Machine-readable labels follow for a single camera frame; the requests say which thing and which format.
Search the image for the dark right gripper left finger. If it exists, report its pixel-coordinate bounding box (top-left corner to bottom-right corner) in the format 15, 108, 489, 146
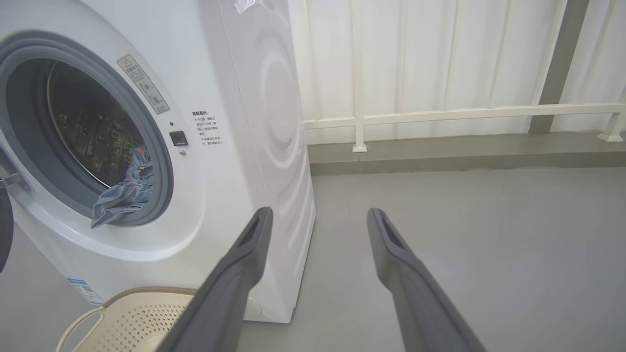
156, 206, 274, 352

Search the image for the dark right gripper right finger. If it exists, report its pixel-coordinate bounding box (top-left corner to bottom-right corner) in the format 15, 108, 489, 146
367, 208, 488, 352

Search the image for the blue denim garment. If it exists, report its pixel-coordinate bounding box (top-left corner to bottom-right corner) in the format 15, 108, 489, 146
90, 145, 155, 229

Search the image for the white front-load washing machine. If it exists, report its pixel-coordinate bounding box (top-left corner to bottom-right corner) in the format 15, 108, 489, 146
0, 0, 316, 324

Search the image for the steel washing machine drum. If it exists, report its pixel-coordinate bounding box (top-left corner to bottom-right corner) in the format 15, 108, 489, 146
47, 61, 147, 189

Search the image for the round white filter cover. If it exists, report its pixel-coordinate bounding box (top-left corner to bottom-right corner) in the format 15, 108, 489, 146
244, 296, 263, 322

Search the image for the cream plastic laundry basket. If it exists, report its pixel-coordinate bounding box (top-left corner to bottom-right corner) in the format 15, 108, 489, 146
55, 286, 197, 352

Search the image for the blue energy label sticker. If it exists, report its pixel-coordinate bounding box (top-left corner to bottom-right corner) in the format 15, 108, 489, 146
67, 278, 105, 306

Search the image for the white metal railing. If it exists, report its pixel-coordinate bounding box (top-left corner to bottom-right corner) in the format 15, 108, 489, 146
303, 0, 626, 153

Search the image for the grey warning sticker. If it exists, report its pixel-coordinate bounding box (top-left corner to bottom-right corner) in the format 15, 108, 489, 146
116, 54, 171, 115

